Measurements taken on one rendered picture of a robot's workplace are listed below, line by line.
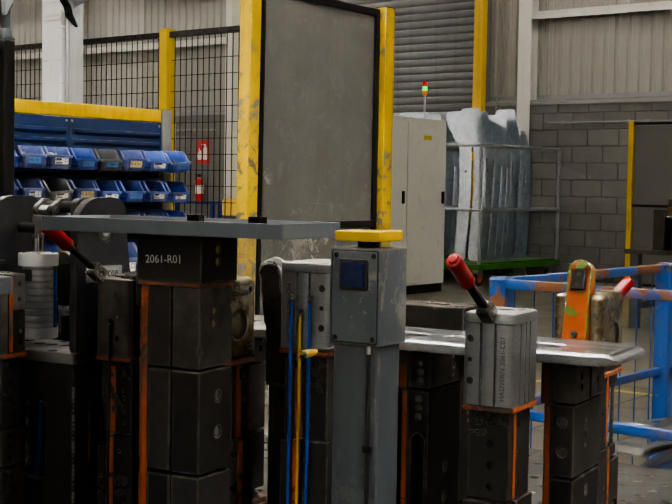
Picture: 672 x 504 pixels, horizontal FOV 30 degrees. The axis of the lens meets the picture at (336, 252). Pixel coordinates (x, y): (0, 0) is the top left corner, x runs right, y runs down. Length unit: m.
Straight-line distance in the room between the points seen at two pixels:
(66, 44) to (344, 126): 2.03
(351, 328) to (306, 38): 3.76
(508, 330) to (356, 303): 0.21
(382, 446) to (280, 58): 3.64
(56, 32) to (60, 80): 0.25
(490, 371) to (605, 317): 0.36
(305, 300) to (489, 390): 0.28
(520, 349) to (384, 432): 0.21
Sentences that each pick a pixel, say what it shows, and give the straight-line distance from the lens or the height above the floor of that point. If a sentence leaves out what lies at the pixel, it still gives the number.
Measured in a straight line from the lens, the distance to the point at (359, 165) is 5.43.
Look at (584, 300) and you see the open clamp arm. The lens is 1.85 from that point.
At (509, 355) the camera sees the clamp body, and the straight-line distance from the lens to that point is 1.54.
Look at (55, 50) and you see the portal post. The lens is 6.87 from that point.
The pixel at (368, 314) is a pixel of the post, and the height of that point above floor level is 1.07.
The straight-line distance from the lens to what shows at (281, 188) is 5.01.
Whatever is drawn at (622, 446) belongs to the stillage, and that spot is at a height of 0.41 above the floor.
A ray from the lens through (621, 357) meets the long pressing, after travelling 1.67.
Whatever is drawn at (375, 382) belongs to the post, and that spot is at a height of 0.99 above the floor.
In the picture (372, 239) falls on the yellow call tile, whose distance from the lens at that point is 1.43.
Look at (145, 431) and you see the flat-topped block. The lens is 1.63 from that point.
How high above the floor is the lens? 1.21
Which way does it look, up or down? 3 degrees down
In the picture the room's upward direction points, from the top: 1 degrees clockwise
